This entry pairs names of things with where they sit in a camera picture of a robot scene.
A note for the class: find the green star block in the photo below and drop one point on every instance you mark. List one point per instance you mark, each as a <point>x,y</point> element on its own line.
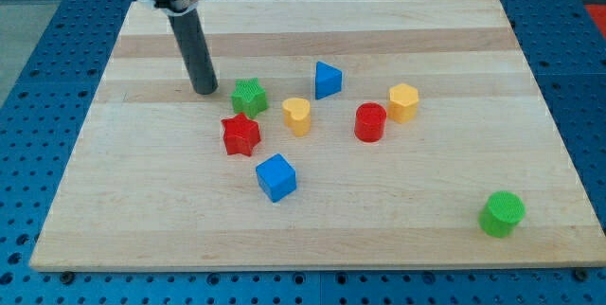
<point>249,97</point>

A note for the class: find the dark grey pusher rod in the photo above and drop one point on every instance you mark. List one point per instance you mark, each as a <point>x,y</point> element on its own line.
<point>191,41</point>

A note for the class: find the red star block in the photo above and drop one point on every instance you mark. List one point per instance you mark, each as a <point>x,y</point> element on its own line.
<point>240,134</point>

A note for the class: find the yellow heart block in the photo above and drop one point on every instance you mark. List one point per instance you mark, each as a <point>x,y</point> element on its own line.
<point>297,115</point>

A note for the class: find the blue cube block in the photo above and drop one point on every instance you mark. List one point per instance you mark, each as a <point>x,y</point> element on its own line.
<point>276,177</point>

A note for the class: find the blue triangle block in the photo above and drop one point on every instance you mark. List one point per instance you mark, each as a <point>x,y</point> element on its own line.
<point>327,81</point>

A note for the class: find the red cylinder block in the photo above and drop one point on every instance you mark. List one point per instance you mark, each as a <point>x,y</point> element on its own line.
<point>370,121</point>

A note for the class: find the wooden board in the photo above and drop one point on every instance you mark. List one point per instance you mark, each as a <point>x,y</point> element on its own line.
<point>149,185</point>

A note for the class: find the yellow hexagon block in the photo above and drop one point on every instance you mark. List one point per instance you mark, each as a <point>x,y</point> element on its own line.
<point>403,102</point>

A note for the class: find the green cylinder block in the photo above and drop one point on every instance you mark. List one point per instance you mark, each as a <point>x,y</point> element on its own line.
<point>502,212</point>

